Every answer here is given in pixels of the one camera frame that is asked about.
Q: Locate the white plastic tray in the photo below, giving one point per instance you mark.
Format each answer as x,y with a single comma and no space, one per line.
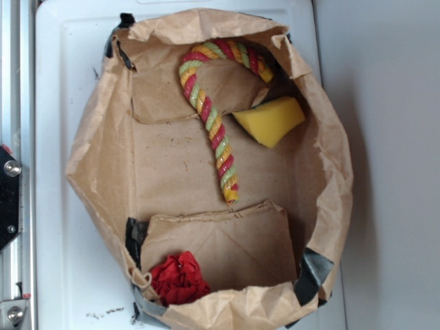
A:
79,283

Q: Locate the twisted multicolour rope toy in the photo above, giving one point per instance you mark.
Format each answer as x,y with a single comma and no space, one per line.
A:
219,48

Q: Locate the aluminium frame rail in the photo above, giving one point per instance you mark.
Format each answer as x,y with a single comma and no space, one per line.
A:
18,260

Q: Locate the black mounting bracket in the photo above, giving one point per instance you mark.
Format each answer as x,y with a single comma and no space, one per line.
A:
10,197

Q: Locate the silver corner bracket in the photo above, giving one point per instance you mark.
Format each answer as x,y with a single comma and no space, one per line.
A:
13,313

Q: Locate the brown paper bag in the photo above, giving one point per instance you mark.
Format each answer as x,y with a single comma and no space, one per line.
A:
143,166

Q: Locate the yellow sponge wedge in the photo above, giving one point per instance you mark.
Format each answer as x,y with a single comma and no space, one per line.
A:
270,122

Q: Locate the red paper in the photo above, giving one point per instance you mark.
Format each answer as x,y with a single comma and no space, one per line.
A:
178,280

